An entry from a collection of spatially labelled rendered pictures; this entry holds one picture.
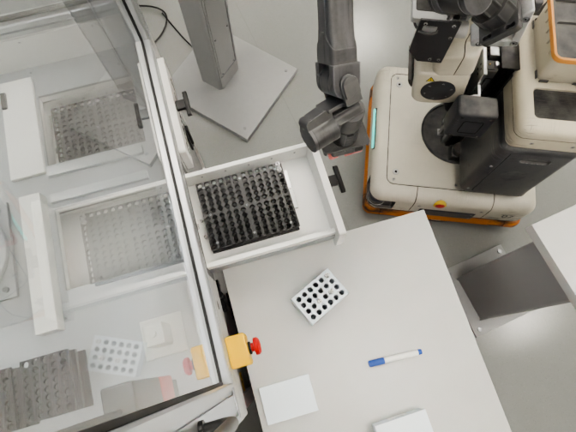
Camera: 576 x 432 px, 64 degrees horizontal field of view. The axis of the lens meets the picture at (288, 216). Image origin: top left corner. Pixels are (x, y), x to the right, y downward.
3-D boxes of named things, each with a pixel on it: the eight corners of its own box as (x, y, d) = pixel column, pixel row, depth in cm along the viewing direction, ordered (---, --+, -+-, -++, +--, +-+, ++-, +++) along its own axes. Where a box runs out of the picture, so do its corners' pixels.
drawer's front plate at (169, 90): (172, 79, 134) (162, 56, 123) (194, 168, 126) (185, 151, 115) (166, 81, 134) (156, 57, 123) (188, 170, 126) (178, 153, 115)
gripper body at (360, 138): (315, 131, 101) (318, 114, 94) (359, 121, 102) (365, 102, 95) (324, 158, 99) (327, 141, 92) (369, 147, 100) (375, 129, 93)
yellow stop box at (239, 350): (248, 333, 111) (245, 331, 104) (256, 363, 109) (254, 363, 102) (227, 339, 110) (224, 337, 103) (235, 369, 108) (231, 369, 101)
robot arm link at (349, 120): (372, 110, 87) (354, 88, 89) (342, 128, 86) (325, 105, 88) (365, 128, 94) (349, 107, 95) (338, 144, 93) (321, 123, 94)
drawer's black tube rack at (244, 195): (280, 171, 123) (280, 161, 117) (299, 232, 118) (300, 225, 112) (200, 193, 122) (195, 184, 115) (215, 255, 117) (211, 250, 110)
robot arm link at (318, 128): (357, 71, 82) (332, 65, 89) (303, 102, 80) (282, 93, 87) (373, 129, 89) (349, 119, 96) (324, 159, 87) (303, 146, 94)
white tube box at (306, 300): (326, 270, 123) (327, 267, 120) (347, 295, 121) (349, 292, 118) (291, 300, 121) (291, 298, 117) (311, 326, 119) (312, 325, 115)
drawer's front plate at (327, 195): (309, 147, 128) (311, 127, 117) (341, 244, 119) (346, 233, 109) (303, 148, 127) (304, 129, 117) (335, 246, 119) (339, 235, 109)
